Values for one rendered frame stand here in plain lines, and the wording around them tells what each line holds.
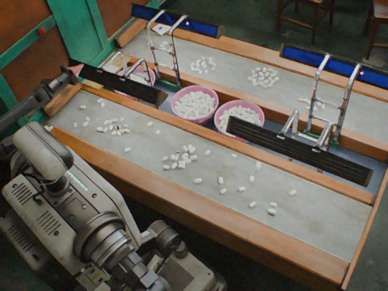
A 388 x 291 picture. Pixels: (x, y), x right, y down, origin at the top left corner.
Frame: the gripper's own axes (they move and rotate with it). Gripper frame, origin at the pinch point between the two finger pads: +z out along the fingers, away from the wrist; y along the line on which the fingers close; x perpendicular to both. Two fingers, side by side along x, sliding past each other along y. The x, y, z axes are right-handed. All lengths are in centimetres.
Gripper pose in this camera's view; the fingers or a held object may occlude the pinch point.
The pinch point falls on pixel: (82, 65)
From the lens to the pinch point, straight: 199.5
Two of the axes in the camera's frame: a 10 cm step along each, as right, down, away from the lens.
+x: 6.7, 2.4, -7.1
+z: 6.6, -6.3, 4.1
